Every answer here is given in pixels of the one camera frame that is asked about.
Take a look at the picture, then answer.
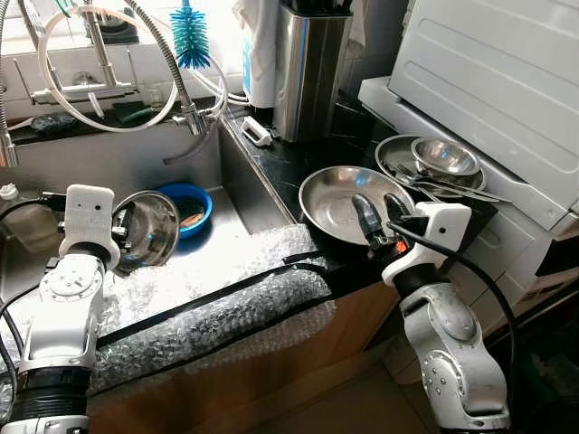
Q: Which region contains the medium steel bowl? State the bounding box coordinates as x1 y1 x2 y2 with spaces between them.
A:
109 189 181 275

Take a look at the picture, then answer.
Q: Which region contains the long steel spoon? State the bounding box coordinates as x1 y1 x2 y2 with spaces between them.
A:
421 175 513 205

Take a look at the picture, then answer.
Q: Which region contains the steel fork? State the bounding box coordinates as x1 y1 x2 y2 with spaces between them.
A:
391 162 453 194

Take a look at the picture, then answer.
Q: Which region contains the large shallow steel pan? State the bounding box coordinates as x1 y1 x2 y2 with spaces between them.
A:
298 165 420 248

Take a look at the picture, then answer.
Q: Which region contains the steel plate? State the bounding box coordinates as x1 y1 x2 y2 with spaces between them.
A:
373 135 486 197

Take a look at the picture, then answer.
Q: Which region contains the small steel bowl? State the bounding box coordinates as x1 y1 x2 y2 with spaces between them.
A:
411 137 481 178

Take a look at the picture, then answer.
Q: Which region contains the blue plastic bowl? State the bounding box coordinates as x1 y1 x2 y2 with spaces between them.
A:
155 182 215 241

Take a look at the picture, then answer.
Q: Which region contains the clear plastic bottle white cap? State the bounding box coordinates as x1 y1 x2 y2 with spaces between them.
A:
0 184 62 254

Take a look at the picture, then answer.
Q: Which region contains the green sponge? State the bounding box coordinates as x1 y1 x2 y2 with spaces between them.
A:
112 102 162 127

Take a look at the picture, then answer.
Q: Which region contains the dark scouring pad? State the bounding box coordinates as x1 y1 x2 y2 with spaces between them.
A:
30 113 81 137

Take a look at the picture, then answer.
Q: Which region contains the stainless steel sink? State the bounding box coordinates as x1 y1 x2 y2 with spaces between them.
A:
0 122 304 304

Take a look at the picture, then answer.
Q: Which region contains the small steel tap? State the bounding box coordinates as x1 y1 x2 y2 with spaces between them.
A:
25 0 139 105

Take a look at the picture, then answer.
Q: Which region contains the small white plastic clip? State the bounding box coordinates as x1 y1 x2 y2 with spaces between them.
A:
240 117 274 149

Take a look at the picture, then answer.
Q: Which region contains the white countertop dishwasher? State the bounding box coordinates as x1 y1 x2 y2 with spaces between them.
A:
357 0 579 313

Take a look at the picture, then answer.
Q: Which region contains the steel knife block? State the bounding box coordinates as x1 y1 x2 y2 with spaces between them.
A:
271 0 353 144

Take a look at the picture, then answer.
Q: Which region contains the brown wooden base cabinet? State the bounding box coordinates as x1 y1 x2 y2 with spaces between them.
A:
86 271 417 434

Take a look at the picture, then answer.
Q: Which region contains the blue bottle brush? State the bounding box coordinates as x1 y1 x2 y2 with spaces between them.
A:
169 0 212 71

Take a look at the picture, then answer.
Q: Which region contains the white detergent bottle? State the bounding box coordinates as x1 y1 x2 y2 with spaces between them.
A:
232 0 281 111

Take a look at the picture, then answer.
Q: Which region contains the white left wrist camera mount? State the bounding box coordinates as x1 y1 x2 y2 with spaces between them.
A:
61 184 122 265

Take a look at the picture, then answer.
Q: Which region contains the steel flexible hose faucet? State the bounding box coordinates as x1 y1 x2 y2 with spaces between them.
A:
0 0 218 169

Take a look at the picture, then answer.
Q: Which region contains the white looped hose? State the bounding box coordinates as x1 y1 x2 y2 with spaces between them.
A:
36 7 179 134

